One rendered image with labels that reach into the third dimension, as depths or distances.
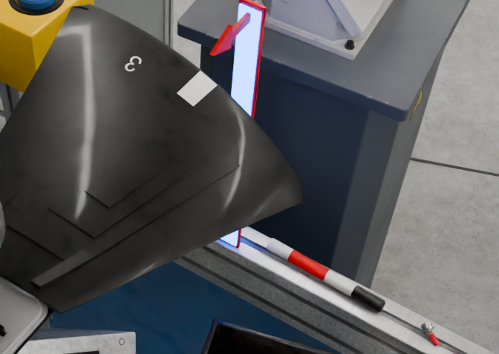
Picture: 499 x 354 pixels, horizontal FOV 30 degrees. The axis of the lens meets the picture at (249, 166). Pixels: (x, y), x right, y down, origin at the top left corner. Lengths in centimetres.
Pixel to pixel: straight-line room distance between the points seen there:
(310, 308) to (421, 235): 119
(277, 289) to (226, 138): 36
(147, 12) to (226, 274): 124
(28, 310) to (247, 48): 33
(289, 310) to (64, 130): 45
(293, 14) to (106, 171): 54
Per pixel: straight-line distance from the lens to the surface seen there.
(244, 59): 81
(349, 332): 101
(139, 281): 122
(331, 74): 111
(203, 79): 71
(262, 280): 102
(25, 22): 94
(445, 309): 207
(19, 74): 98
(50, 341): 73
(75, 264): 60
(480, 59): 266
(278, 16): 115
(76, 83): 69
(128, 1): 210
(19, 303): 59
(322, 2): 111
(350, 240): 133
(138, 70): 70
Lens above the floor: 167
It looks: 48 degrees down
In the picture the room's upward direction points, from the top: 6 degrees clockwise
